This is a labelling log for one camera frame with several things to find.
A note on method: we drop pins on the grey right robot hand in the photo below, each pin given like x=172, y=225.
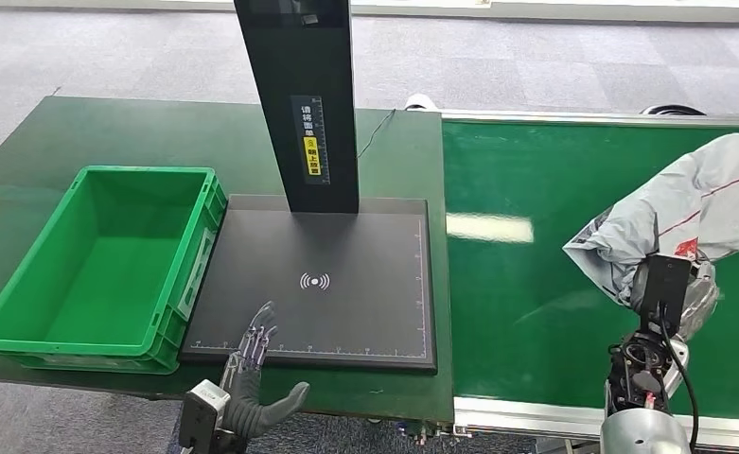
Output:
x=701, y=301

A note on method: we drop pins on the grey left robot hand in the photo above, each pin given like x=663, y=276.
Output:
x=243, y=379

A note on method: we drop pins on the grey mailer package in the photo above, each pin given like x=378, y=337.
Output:
x=689, y=200

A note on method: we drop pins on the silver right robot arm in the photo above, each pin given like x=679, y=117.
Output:
x=642, y=401

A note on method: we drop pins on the green conveyor belt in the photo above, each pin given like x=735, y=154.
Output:
x=532, y=301

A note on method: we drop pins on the green plastic crate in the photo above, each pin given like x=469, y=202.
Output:
x=109, y=282

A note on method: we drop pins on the black round floor object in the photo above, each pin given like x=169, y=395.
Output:
x=673, y=110

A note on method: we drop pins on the yellow black column label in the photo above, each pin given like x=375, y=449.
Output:
x=311, y=141

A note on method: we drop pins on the dark green table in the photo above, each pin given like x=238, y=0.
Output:
x=156, y=135

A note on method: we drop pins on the black scanner column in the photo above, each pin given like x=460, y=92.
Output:
x=294, y=56

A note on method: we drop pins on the small white round object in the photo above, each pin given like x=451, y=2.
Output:
x=421, y=101

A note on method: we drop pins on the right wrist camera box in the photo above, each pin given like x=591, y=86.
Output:
x=663, y=288

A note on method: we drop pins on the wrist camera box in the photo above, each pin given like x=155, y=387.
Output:
x=663, y=288
x=201, y=410

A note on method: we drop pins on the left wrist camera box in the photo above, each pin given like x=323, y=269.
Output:
x=201, y=410

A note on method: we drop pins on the black scanner base plate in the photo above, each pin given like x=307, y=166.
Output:
x=344, y=313

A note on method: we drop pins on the aluminium conveyor frame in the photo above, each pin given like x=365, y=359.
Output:
x=532, y=421

